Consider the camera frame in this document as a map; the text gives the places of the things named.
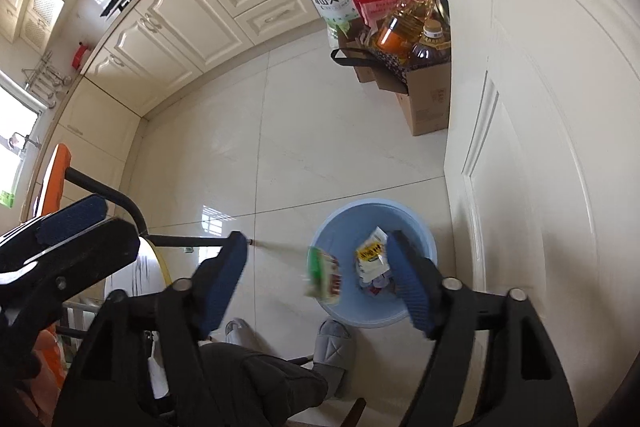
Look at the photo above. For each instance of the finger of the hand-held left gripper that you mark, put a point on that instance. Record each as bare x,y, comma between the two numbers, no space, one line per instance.
75,217
90,252

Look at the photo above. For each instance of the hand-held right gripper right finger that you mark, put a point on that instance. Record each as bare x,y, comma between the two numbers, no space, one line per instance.
407,282

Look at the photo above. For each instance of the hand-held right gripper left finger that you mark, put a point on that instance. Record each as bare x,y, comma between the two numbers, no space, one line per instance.
225,282

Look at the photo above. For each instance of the white yellow packet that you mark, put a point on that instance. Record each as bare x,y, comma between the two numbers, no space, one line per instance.
372,254

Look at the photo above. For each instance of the blue plastic bin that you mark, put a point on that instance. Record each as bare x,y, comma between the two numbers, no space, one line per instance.
350,227

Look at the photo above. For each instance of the green red snack packet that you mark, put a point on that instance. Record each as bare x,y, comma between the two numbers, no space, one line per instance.
322,277

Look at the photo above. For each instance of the person's left hand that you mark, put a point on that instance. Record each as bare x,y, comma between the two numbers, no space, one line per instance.
42,382

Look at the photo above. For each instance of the crumpled white wrappers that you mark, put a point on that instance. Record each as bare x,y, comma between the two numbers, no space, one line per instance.
377,285

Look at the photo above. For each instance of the grey slipper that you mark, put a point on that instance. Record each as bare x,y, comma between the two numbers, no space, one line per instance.
240,329
332,347

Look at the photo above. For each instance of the metal storage rack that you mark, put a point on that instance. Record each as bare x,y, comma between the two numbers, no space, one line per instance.
82,314

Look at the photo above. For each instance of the green dish soap bottle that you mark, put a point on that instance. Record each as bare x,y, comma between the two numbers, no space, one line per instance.
6,199

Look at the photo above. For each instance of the steel faucet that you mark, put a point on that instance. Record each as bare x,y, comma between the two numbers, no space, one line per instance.
20,139

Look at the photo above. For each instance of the window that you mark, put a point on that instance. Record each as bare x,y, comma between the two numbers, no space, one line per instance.
15,117

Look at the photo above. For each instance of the hanging kitchen utensil rack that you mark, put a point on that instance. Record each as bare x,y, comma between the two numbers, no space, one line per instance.
45,79

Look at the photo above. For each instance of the red container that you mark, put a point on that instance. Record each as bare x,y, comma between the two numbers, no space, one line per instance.
80,56

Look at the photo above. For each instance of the brown cardboard box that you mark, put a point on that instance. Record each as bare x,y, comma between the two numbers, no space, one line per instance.
425,97

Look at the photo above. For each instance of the cream kitchen base cabinet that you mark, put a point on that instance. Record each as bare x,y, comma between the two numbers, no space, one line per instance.
170,22

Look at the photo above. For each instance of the white door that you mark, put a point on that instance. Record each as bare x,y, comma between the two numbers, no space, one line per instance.
550,107

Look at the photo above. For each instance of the dark oil bottle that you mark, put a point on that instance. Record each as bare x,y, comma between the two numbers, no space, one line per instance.
430,44

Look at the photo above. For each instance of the large yellow oil bottle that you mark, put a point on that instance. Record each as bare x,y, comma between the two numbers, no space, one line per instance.
402,24

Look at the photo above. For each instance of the brown wooden post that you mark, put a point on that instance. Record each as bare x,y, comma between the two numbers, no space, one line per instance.
356,412

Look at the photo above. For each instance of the narrow lattice wall cabinet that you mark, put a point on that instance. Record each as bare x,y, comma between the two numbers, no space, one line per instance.
42,9

